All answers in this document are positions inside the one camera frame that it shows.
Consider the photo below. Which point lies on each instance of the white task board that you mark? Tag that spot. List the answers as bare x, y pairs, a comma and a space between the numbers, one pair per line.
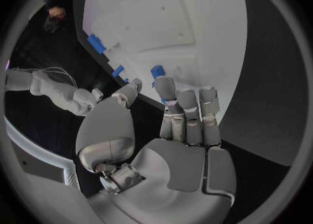
159, 32

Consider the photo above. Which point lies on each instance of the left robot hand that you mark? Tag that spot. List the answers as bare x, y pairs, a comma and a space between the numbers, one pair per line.
171, 169

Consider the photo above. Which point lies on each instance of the person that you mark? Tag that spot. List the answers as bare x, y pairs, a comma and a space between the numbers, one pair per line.
55, 19

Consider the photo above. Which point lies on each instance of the thick blue cylinder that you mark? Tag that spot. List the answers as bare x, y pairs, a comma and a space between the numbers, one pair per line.
96, 43

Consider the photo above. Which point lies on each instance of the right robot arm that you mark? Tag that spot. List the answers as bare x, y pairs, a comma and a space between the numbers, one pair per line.
49, 87

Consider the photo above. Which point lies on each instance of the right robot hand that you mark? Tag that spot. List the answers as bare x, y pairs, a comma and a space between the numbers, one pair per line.
85, 98

